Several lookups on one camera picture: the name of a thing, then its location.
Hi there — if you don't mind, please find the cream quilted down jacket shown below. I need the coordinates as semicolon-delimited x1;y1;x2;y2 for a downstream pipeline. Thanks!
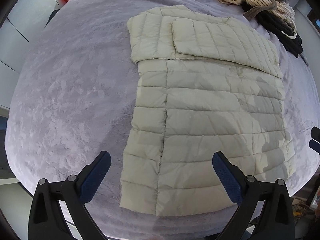
120;5;296;216

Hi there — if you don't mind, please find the black garment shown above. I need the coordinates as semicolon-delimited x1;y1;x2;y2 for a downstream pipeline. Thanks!
255;11;303;58

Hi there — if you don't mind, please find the beige striped garment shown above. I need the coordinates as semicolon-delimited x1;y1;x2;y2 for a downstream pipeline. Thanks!
218;0;297;33

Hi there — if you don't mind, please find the white drawer cabinet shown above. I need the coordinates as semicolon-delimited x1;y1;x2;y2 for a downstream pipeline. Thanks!
1;0;61;109

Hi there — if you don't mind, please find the lavender plush bed blanket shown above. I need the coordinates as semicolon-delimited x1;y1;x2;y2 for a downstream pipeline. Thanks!
5;0;319;239

